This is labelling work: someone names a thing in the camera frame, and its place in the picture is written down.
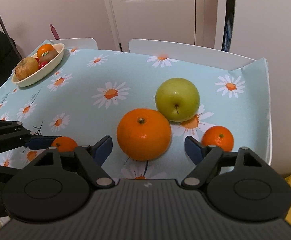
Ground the brownish yellow apple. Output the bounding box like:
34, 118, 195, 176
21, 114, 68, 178
15, 57, 39, 80

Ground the small mandarin orange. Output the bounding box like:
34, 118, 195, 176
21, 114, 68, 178
201, 126, 234, 152

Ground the large orange on table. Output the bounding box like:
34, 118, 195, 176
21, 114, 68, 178
117, 108, 171, 161

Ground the large green apple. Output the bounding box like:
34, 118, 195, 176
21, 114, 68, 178
155, 77, 200, 122

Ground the daisy print blue tablecloth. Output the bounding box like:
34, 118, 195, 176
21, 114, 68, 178
0, 49, 272, 180

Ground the brown kiwi with sticker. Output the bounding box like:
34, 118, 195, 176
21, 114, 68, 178
39, 50, 59, 63

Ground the large orange in plate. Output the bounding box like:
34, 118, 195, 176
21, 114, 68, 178
36, 43, 54, 59

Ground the cream yellow fruit plate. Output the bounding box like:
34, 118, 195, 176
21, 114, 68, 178
11, 43, 65, 87

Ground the left white chair back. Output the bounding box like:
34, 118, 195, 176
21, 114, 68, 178
50, 37, 98, 50

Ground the white chair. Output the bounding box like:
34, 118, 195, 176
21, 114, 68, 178
50, 37, 98, 50
129, 38, 254, 70

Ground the right white chair back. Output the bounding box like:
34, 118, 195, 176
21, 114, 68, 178
129, 38, 254, 70

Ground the black tripod pole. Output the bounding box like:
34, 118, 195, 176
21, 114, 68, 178
0, 15, 22, 61

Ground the white panel door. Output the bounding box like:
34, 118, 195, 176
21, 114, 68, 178
105, 0, 204, 51

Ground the pink broom handle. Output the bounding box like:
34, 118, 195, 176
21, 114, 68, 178
50, 24, 60, 40

